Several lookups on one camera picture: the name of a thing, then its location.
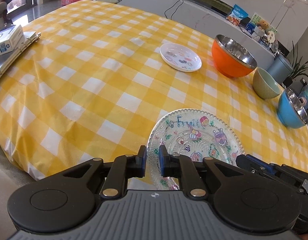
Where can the teddy bear toy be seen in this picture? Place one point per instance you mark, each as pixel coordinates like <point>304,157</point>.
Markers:
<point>263,25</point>

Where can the small white sticker plate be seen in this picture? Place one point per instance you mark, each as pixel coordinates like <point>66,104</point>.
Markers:
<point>180,57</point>

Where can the green ceramic bowl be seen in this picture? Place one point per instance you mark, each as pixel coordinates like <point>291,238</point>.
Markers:
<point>265,85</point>

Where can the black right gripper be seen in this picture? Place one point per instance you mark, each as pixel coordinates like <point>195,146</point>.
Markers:
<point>284,174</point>

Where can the white blue cardboard box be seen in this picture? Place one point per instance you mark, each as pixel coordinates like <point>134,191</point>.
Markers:
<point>9,38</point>

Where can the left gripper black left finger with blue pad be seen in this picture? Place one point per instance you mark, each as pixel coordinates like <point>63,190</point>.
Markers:
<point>120,171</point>

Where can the long white tv cabinet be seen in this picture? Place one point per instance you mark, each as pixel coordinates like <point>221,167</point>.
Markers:
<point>206,22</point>

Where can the grey blue trash bin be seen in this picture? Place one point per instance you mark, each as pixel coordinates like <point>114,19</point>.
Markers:
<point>280,69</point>

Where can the orange steel bowl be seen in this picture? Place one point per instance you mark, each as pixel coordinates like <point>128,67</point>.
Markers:
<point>230,58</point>

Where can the green potted plant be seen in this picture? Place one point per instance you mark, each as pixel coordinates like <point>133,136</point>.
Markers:
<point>299,68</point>

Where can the yellow white checkered tablecloth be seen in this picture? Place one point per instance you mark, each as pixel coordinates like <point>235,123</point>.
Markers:
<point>95,84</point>

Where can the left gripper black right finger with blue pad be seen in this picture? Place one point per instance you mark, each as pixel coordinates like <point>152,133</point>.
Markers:
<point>181,167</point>

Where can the blue snack bag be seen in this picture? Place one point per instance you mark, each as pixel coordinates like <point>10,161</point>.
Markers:
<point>236,15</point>

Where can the clear glass cartoon plate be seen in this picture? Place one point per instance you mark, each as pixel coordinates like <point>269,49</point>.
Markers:
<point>194,133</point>

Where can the ring binder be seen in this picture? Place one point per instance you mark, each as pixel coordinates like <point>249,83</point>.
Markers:
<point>6,60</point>

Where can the blue steel bowl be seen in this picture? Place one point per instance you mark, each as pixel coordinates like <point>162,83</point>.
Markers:
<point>291,111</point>

